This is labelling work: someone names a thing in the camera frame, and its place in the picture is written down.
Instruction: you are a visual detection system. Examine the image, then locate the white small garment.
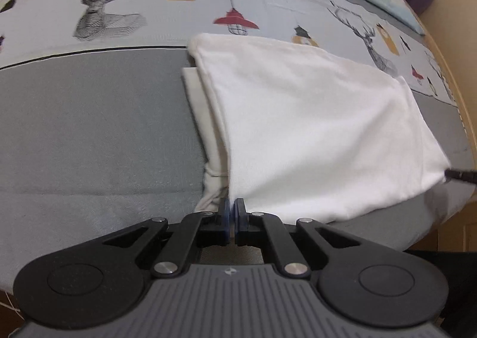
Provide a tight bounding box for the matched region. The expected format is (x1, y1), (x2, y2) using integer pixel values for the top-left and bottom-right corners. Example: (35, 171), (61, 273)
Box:
(183, 33), (450, 223)

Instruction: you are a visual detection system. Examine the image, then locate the grey patterned bed sheet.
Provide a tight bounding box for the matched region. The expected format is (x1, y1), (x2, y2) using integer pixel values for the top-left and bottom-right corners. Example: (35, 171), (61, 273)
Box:
(1, 0), (474, 291)

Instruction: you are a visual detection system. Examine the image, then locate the wooden bed frame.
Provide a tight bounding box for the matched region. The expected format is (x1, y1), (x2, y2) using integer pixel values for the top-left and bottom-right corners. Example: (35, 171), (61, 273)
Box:
(420, 13), (477, 253)

